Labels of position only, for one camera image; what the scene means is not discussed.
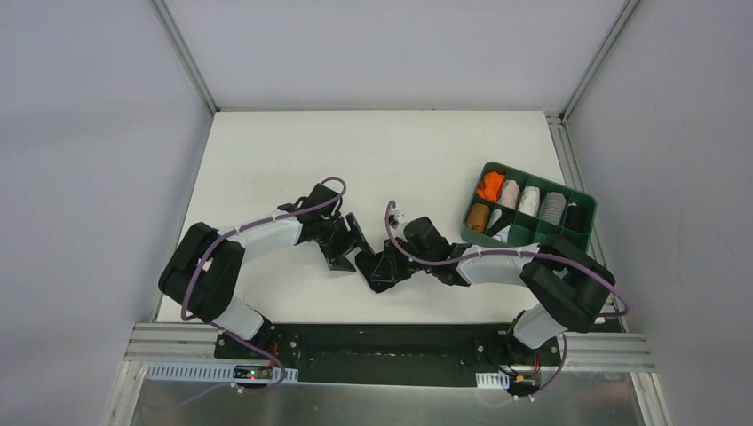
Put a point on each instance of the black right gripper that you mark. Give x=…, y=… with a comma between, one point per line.
x=394, y=265

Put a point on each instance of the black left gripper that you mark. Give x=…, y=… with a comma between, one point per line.
x=342, y=242

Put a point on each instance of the black underwear beige waistband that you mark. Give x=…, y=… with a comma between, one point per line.
x=383, y=270

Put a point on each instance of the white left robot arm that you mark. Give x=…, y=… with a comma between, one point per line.
x=202, y=273

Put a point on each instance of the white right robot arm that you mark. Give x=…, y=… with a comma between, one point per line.
x=570, y=287

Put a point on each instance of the brown rolled underwear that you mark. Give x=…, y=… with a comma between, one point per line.
x=478, y=217

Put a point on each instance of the white black rolled underwear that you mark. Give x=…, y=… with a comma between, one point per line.
x=500, y=223

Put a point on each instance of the orange rolled underwear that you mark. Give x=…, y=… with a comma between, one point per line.
x=490, y=186

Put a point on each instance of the pink rolled underwear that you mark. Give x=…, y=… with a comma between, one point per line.
x=509, y=194

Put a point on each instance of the grey striped rolled underwear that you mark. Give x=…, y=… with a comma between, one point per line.
x=554, y=206

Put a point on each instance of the green compartment tray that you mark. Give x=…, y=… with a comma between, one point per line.
x=526, y=229

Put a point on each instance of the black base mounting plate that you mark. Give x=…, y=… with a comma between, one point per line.
x=437, y=355

